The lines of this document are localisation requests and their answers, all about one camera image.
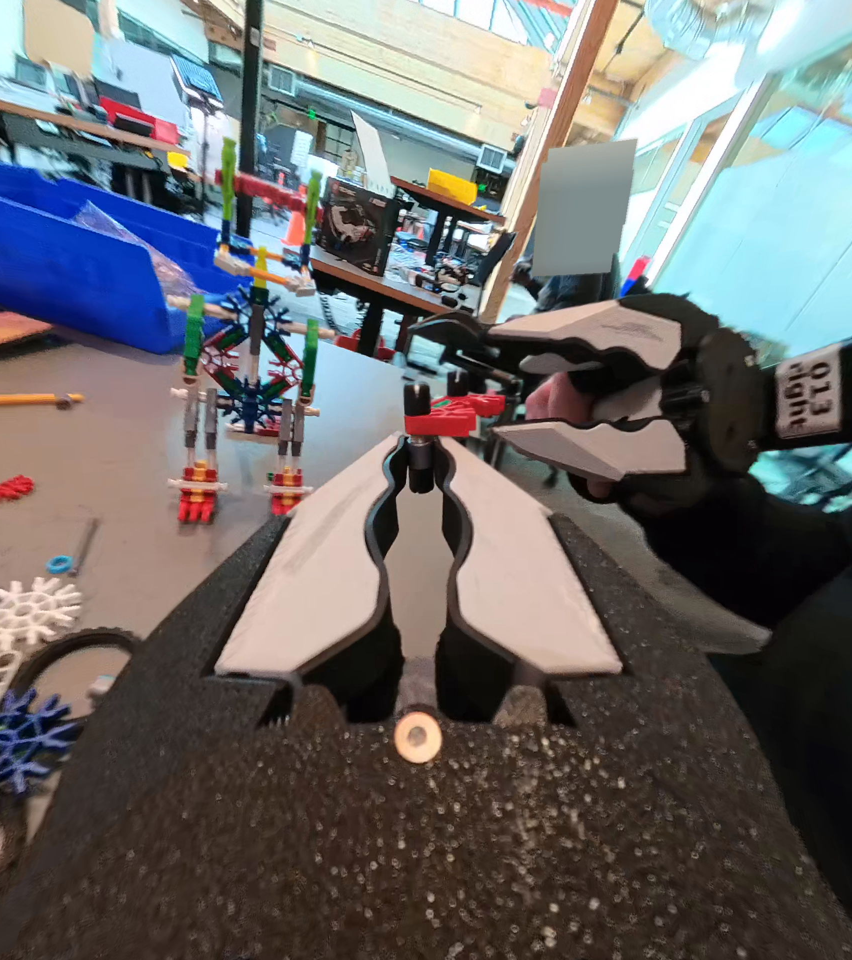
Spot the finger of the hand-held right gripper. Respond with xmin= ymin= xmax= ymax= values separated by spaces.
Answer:
xmin=484 ymin=298 xmax=690 ymax=376
xmin=492 ymin=417 xmax=691 ymax=483

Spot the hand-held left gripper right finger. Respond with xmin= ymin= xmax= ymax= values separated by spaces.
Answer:
xmin=435 ymin=437 xmax=624 ymax=723

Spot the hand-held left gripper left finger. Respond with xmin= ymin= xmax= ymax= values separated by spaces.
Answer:
xmin=214 ymin=432 xmax=408 ymax=723

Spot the red plastic bracket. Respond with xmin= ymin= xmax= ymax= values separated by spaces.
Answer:
xmin=403 ymin=392 xmax=508 ymax=438

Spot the person's right forearm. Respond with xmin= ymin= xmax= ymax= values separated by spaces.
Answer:
xmin=617 ymin=476 xmax=852 ymax=639

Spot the person's right hand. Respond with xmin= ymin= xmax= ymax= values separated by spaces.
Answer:
xmin=525 ymin=371 xmax=601 ymax=423

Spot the tall wooden desk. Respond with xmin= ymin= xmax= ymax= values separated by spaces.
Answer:
xmin=392 ymin=176 xmax=506 ymax=249

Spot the yellow plastic bin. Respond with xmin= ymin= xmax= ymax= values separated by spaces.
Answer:
xmin=426 ymin=168 xmax=480 ymax=205

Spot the colourful toy robot model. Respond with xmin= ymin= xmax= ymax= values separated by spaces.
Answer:
xmin=168 ymin=138 xmax=337 ymax=525

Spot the wooden column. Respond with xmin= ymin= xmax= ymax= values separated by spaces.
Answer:
xmin=477 ymin=0 xmax=622 ymax=324

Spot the thin grey rod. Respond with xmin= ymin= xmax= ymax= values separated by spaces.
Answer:
xmin=68 ymin=517 xmax=102 ymax=579

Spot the wooden desk with black legs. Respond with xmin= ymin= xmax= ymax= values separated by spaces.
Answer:
xmin=309 ymin=243 xmax=487 ymax=354

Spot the black toy car box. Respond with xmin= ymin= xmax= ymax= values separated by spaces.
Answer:
xmin=317 ymin=176 xmax=401 ymax=276

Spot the white snowflake connector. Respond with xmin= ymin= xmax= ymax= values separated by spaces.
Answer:
xmin=0 ymin=576 xmax=84 ymax=656

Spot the large blue snowflake connector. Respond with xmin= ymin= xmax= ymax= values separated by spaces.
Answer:
xmin=0 ymin=688 xmax=84 ymax=817

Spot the person's black top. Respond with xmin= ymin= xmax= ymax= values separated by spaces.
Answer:
xmin=711 ymin=517 xmax=852 ymax=960

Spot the yellow rod with grey end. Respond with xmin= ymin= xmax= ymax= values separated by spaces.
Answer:
xmin=0 ymin=390 xmax=87 ymax=411

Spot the clear bag of parts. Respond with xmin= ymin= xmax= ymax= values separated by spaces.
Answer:
xmin=72 ymin=201 xmax=198 ymax=305

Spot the black metal pole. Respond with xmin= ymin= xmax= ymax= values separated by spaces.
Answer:
xmin=237 ymin=0 xmax=268 ymax=240

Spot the blue plastic bin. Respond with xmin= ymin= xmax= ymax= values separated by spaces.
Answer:
xmin=0 ymin=150 xmax=255 ymax=355

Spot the tripod light panel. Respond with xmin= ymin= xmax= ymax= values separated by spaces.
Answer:
xmin=169 ymin=52 xmax=226 ymax=106

